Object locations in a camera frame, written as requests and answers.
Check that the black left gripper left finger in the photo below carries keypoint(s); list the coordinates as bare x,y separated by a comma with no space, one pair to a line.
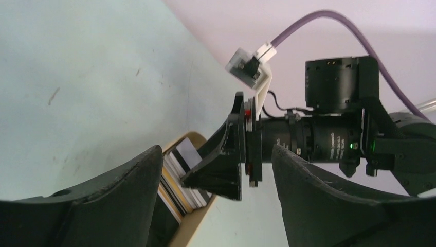
112,209

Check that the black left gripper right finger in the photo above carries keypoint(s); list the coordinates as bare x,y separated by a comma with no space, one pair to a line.
320,208

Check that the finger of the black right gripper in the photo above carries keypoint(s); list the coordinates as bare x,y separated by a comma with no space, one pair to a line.
219,172

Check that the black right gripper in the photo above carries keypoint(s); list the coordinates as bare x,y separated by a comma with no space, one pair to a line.
344,121

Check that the oval wooden tray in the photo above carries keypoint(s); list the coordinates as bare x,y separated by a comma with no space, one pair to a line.
164,230

